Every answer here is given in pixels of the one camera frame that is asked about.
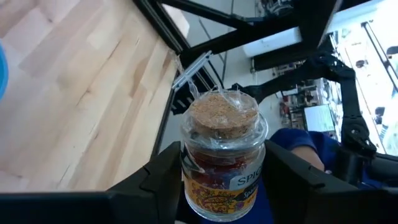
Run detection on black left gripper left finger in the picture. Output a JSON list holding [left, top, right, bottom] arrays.
[[107, 141, 183, 224]]

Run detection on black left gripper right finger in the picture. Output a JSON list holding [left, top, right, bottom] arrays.
[[262, 139, 398, 224]]

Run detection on small clear glass jar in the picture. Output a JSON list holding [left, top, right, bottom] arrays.
[[179, 89, 269, 223]]

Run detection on person's forearm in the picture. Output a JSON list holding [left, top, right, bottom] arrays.
[[290, 145, 326, 172]]

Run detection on person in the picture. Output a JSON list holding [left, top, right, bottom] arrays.
[[192, 127, 386, 224]]

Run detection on white lit screen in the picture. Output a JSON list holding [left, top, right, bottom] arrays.
[[303, 104, 336, 133]]

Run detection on blue bowl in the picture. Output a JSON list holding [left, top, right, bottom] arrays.
[[0, 43, 9, 102]]

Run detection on white metal bracket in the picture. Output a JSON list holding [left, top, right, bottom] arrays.
[[171, 50, 213, 91]]

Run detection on black aluminium rig frame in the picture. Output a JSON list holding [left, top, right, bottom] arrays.
[[133, 0, 340, 156]]

